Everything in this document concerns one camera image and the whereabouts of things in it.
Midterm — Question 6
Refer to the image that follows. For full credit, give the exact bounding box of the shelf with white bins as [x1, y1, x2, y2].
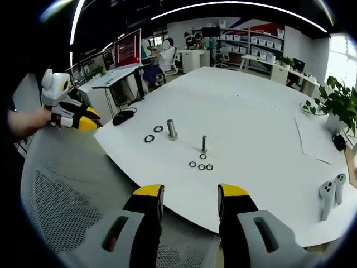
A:
[216, 25, 286, 71]

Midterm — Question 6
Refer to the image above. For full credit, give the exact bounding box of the white office chair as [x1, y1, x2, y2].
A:
[161, 46, 180, 76]

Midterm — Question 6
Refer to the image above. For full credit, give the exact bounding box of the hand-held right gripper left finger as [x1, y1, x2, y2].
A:
[60, 183, 165, 268]

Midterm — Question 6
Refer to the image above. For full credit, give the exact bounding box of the white paper sheet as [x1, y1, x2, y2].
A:
[294, 113, 340, 166]

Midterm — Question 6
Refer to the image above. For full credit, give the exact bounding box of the grey handheld controller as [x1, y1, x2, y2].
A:
[319, 180, 337, 222]
[334, 173, 348, 206]

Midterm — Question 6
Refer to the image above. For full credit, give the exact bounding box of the white plant pot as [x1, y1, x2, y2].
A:
[325, 113, 348, 135]

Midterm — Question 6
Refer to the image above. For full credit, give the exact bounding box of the purple chair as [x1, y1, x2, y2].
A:
[142, 64, 166, 88]

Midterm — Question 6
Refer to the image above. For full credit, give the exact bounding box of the small black device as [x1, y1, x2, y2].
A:
[331, 133, 348, 152]

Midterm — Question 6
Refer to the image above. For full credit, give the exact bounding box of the long white desk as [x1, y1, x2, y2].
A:
[240, 54, 320, 96]

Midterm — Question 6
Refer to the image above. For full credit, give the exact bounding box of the black monitor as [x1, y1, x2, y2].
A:
[292, 57, 306, 72]

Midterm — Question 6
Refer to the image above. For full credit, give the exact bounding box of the white standing desk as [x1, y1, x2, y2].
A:
[91, 64, 146, 112]

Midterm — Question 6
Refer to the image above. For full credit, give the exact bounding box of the grey mesh office chair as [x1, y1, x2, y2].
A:
[20, 126, 224, 268]

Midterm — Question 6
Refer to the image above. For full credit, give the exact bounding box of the monitor with red screen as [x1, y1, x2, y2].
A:
[112, 28, 142, 70]

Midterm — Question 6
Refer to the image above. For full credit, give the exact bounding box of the curved ceiling light strip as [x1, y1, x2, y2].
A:
[69, 0, 86, 46]
[151, 1, 329, 34]

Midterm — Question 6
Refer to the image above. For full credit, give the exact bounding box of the green potted plant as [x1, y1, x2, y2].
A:
[314, 75, 357, 135]

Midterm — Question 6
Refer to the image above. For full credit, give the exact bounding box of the white counter cabinet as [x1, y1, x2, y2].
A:
[177, 49, 211, 74]

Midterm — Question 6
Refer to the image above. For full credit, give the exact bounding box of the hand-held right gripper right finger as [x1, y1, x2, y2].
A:
[217, 183, 321, 268]

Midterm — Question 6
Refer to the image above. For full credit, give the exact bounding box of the black computer mouse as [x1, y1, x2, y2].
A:
[112, 110, 135, 126]

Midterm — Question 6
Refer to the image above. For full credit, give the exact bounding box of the large threaded stud bolt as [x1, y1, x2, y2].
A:
[166, 118, 179, 141]

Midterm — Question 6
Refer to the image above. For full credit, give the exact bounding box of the small green desk plant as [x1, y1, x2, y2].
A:
[275, 55, 295, 68]

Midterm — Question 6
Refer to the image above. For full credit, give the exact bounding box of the glass dish with plant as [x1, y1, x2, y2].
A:
[299, 98, 326, 116]

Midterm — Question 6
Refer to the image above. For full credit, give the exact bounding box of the person's left hand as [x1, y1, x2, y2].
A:
[35, 104, 62, 130]

